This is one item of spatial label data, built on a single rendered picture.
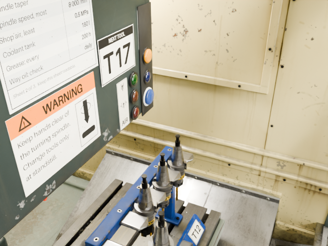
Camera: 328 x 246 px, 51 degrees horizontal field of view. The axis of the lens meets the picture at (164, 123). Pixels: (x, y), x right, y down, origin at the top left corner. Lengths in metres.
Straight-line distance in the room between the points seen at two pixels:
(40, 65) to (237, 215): 1.29
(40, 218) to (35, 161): 1.53
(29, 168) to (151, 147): 1.28
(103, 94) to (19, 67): 0.17
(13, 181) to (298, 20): 1.04
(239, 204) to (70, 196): 0.95
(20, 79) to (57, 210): 1.61
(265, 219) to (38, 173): 1.24
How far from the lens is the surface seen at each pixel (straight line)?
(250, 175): 1.57
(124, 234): 1.37
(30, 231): 1.92
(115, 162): 1.81
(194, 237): 1.31
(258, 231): 1.56
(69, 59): 0.46
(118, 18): 0.54
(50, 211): 1.99
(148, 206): 0.97
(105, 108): 0.54
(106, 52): 0.52
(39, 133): 0.44
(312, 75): 1.31
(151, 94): 0.65
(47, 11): 0.42
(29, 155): 0.44
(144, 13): 0.60
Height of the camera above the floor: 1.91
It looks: 30 degrees down
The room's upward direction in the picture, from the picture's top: straight up
